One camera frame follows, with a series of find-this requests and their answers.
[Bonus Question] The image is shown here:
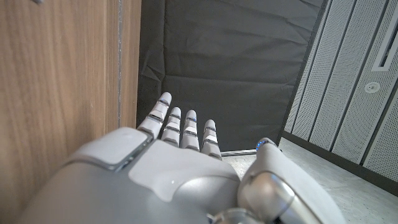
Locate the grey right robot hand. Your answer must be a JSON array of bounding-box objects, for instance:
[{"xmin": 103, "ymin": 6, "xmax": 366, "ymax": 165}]
[{"xmin": 15, "ymin": 91, "xmax": 346, "ymax": 224}]

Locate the grey tape strip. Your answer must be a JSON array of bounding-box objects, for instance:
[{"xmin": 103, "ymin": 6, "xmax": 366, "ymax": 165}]
[{"xmin": 116, "ymin": 0, "xmax": 123, "ymax": 128}]

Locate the black backdrop cloth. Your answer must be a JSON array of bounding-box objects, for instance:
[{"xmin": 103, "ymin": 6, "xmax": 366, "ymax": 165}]
[{"xmin": 136, "ymin": 0, "xmax": 330, "ymax": 153}]

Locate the round white fixture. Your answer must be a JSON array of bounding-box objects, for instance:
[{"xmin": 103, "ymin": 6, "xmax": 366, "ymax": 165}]
[{"xmin": 364, "ymin": 82, "xmax": 381, "ymax": 94}]

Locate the white slot vent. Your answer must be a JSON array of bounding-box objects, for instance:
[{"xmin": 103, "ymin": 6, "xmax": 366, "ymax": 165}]
[{"xmin": 371, "ymin": 14, "xmax": 398, "ymax": 72}]

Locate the metal backdrop base bar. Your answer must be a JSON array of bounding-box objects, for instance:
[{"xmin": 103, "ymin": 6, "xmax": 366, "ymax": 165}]
[{"xmin": 220, "ymin": 149, "xmax": 259, "ymax": 157}]

